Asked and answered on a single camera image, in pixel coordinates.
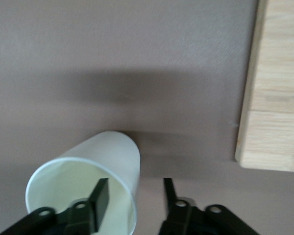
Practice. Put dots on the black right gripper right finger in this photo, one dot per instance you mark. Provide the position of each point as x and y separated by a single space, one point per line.
181 220

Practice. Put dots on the brown table mat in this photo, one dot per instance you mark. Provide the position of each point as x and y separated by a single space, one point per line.
112 49

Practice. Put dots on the bamboo cutting board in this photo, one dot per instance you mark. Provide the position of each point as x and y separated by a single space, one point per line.
276 73

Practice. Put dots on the white paper cup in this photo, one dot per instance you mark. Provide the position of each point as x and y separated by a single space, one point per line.
107 151

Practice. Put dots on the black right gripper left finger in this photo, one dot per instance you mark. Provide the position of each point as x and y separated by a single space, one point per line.
100 195

